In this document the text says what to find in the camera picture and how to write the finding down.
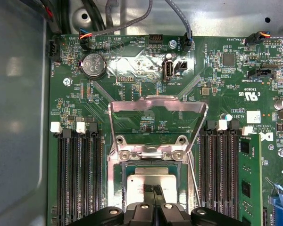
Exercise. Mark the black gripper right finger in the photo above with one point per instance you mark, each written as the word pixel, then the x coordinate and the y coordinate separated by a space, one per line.
pixel 172 216

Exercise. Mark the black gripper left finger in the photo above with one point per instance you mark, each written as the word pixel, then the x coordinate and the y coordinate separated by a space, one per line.
pixel 143 216

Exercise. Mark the silver CPU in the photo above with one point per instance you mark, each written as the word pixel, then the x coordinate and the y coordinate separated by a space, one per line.
pixel 136 188

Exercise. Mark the metal locking lever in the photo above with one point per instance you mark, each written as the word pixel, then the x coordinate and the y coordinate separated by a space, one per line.
pixel 194 179

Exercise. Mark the CPU socket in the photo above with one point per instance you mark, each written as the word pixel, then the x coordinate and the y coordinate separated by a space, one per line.
pixel 110 186

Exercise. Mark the white-clipped RAM slot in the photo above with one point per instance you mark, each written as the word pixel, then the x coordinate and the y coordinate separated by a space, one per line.
pixel 60 176
pixel 81 176
pixel 218 176

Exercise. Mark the blue expansion slot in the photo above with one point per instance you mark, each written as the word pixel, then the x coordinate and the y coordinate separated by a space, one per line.
pixel 279 212

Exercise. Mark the green RAM stick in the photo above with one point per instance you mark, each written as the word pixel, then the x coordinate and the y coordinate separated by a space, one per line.
pixel 248 188

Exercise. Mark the green motherboard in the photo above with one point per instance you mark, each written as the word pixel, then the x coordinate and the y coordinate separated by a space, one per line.
pixel 202 70

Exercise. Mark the round coin battery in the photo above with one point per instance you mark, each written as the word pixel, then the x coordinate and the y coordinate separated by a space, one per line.
pixel 93 66

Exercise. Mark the black open PC case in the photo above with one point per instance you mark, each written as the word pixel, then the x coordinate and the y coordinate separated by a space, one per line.
pixel 14 117

